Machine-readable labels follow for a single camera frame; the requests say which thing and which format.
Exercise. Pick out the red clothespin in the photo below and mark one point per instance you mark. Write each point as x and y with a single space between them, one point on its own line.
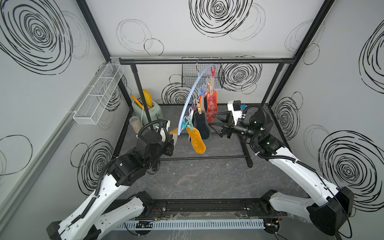
212 72

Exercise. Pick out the translucent plastic cup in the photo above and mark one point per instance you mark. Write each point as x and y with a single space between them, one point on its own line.
136 124

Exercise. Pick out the black wire wall basket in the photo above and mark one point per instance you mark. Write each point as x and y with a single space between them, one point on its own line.
191 71

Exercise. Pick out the tan clothespin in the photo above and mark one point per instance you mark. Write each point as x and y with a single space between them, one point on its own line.
199 108

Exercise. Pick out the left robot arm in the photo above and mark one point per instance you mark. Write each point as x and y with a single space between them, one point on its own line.
91 220

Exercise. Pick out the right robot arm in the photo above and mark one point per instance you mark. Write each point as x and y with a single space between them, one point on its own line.
328 207

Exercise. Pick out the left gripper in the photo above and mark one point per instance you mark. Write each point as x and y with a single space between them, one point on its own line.
169 144

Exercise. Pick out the grey felt yellow-edged insole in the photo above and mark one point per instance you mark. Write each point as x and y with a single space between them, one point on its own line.
174 132

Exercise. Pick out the grey black-backed insole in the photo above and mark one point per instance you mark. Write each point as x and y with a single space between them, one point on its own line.
201 124

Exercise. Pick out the yellow toast slice leaning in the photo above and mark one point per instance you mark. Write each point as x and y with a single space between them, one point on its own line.
136 102

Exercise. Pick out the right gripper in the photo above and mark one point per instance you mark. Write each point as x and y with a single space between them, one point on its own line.
229 128

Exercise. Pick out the red white patterned insole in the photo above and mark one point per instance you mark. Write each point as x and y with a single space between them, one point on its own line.
212 107

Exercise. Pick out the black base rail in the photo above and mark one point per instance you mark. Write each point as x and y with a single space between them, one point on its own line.
250 207

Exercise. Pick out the mint green toaster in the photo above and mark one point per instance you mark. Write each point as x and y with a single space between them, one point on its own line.
155 112

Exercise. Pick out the teal clothespin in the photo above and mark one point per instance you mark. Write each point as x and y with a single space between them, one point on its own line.
187 123

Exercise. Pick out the white slotted cable duct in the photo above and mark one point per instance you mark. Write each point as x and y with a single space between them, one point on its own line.
231 224

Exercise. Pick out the orange fuzzy insole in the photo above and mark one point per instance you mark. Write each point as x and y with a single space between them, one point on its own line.
196 140

